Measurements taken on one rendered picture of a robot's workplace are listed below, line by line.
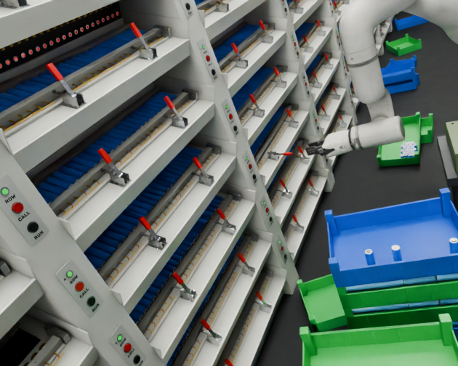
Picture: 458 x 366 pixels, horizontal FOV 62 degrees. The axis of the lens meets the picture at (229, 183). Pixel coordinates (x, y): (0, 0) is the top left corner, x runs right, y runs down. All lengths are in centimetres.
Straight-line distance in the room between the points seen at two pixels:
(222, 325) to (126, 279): 42
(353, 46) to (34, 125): 87
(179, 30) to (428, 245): 85
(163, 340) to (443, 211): 76
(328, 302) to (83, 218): 104
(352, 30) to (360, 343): 82
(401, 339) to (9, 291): 77
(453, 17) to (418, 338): 92
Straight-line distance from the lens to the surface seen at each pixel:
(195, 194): 110
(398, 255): 94
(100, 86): 90
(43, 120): 81
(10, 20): 79
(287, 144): 163
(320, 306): 157
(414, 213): 109
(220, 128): 121
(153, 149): 98
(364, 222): 109
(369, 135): 135
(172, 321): 105
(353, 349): 96
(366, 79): 126
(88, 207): 85
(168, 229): 101
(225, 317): 126
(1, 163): 72
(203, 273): 113
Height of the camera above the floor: 119
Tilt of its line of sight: 28 degrees down
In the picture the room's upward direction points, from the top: 23 degrees counter-clockwise
